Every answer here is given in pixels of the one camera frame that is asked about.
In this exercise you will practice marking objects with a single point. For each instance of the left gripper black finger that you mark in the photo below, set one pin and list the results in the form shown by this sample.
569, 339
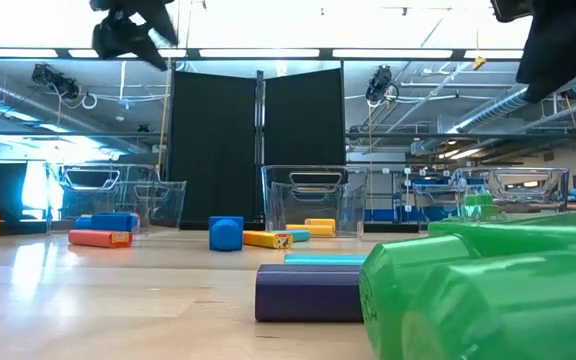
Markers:
160, 22
128, 45

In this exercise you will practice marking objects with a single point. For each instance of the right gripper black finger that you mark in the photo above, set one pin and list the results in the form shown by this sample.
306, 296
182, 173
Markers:
558, 70
510, 10

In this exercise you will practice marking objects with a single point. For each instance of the green chunky toy block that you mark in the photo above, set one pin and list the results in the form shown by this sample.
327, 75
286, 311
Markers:
478, 207
493, 300

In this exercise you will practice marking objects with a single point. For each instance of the blue chunky toy block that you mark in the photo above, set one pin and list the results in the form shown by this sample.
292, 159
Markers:
225, 234
110, 222

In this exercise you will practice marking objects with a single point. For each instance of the yellow hanging hook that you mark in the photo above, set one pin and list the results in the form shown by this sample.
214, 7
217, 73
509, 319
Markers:
478, 63

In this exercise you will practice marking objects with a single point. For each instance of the clear plastic bin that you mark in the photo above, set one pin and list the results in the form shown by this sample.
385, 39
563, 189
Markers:
543, 190
168, 200
353, 200

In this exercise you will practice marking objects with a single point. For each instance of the grey ceiling pipe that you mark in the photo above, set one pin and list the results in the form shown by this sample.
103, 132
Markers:
18, 97

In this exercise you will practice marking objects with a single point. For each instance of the black folding divider screen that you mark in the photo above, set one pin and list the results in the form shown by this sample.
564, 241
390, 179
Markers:
213, 150

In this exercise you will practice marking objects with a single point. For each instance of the red slim toy block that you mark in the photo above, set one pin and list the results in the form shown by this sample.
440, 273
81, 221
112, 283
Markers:
95, 238

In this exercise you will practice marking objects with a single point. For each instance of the purple slim toy block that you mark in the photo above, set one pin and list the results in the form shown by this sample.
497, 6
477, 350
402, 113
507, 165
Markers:
308, 295

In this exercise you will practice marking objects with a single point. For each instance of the silver ventilation duct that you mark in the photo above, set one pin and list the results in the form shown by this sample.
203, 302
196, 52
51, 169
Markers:
493, 107

